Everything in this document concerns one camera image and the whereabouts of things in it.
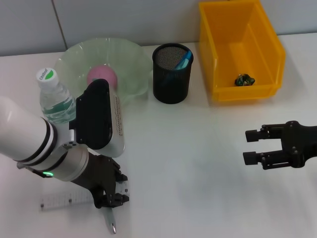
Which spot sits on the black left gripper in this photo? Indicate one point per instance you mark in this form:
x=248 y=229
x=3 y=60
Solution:
x=99 y=173

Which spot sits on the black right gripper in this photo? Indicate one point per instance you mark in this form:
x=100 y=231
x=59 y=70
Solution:
x=302 y=141

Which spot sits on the clear plastic ruler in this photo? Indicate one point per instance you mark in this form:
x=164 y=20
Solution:
x=62 y=198

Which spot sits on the green plastic wrapper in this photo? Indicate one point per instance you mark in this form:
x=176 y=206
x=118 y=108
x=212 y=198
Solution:
x=244 y=79

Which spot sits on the blue scissors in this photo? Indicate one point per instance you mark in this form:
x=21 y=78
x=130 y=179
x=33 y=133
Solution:
x=185 y=60

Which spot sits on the clear green-label water bottle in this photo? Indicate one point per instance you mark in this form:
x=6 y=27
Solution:
x=54 y=99

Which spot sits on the pink peach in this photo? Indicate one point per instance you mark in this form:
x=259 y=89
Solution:
x=101 y=73

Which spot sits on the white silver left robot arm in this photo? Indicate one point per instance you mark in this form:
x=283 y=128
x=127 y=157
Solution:
x=22 y=134

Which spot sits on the grey white pen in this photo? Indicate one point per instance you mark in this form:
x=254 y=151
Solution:
x=110 y=219

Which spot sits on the black mesh pen holder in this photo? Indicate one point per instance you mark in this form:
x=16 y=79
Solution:
x=171 y=84

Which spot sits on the translucent green fruit plate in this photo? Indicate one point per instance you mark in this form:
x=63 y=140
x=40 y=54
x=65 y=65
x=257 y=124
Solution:
x=131 y=62

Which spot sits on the yellow plastic bin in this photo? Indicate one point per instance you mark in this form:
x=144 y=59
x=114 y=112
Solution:
x=242 y=49

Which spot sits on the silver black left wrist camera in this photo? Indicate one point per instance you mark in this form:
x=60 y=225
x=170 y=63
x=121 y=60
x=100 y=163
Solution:
x=96 y=116

